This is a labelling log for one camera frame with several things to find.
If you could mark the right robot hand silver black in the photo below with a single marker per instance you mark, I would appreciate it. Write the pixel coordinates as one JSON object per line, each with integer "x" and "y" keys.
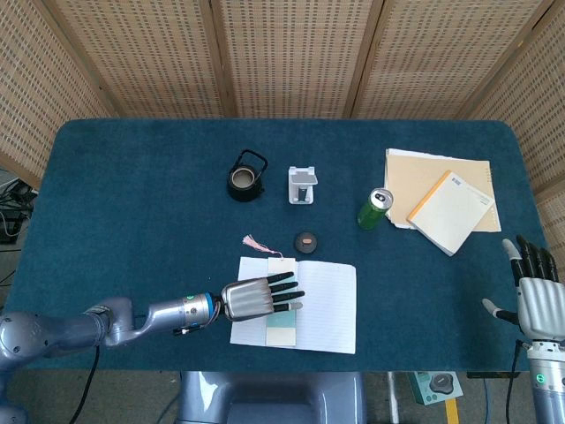
{"x": 543, "y": 309}

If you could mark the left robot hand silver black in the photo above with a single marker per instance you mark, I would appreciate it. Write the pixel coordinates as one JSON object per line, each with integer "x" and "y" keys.
{"x": 247, "y": 300}

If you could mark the cream teal bookmark pink tassel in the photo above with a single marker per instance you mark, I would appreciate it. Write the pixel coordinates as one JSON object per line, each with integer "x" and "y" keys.
{"x": 280, "y": 333}

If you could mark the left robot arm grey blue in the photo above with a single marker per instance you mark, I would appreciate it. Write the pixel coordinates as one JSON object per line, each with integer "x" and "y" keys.
{"x": 167, "y": 311}

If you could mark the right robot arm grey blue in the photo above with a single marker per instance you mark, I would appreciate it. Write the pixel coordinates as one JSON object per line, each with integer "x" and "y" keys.
{"x": 549, "y": 388}

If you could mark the open lined white notebook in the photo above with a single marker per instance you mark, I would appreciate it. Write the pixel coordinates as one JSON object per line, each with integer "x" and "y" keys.
{"x": 329, "y": 309}

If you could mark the black teapot lid wooden knob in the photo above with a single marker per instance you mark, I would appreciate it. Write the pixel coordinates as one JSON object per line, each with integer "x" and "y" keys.
{"x": 306, "y": 243}

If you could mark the flat black device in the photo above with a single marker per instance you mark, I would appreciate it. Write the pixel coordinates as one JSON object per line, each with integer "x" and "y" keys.
{"x": 492, "y": 375}

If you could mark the grey blue robot torso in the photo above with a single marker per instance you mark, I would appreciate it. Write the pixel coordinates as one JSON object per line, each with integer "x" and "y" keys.
{"x": 273, "y": 397}

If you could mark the notepad with orange spine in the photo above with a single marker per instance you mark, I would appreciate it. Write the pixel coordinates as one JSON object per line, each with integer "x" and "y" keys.
{"x": 450, "y": 216}

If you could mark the teal product box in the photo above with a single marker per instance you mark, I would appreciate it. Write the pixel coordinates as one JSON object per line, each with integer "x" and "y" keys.
{"x": 434, "y": 388}

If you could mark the white folding phone stand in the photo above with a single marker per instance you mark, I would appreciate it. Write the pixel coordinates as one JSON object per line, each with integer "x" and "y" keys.
{"x": 302, "y": 176}

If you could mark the green drink can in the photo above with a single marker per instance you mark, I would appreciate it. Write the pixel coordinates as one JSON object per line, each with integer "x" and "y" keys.
{"x": 371, "y": 214}

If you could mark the dark blue tablecloth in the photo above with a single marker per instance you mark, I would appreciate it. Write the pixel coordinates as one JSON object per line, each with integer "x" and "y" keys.
{"x": 132, "y": 176}

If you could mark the white table leg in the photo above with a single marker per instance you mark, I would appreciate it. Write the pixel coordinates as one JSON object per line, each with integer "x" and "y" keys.
{"x": 393, "y": 397}

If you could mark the beige paper folder stack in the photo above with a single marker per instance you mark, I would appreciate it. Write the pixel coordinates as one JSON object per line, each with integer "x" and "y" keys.
{"x": 410, "y": 176}

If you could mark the woven bamboo folding screen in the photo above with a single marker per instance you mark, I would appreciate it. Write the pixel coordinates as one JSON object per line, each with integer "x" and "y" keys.
{"x": 291, "y": 53}

